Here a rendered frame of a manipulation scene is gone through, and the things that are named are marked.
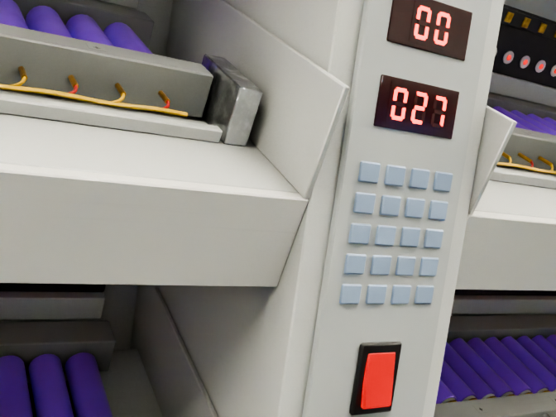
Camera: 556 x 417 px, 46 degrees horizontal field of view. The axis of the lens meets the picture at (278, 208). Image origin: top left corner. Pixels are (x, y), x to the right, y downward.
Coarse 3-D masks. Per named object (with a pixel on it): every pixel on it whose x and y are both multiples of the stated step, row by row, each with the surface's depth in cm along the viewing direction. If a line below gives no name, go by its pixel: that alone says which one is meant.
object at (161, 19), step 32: (96, 0) 41; (160, 0) 43; (512, 0) 59; (544, 0) 61; (160, 32) 44; (128, 288) 45; (0, 320) 41; (32, 320) 42; (64, 320) 43; (96, 320) 44; (128, 320) 46
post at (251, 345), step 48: (240, 0) 35; (288, 0) 30; (336, 0) 27; (336, 48) 27; (480, 96) 31; (336, 144) 28; (144, 288) 44; (192, 288) 37; (240, 288) 32; (288, 288) 28; (192, 336) 37; (240, 336) 32; (288, 336) 28; (240, 384) 32; (288, 384) 28; (432, 384) 33
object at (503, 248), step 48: (528, 48) 55; (528, 96) 57; (480, 144) 32; (528, 144) 43; (480, 192) 32; (528, 192) 40; (480, 240) 34; (528, 240) 35; (480, 288) 36; (528, 288) 38
